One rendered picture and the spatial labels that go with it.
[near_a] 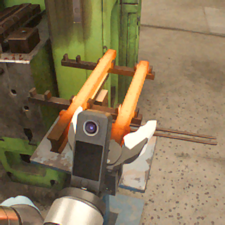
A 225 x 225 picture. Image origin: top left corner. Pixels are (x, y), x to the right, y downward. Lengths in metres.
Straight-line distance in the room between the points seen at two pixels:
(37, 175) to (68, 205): 1.18
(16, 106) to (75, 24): 0.43
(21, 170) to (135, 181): 0.92
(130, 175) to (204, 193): 0.93
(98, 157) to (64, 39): 0.79
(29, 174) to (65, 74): 0.68
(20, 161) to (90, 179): 1.20
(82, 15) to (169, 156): 1.16
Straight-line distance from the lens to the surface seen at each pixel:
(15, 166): 1.57
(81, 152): 0.34
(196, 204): 1.59
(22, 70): 0.97
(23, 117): 1.13
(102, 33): 1.01
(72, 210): 0.32
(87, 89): 0.64
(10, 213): 0.41
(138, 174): 0.78
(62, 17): 1.03
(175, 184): 1.63
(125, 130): 0.51
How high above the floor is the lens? 1.33
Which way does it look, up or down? 41 degrees down
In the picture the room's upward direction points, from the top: straight up
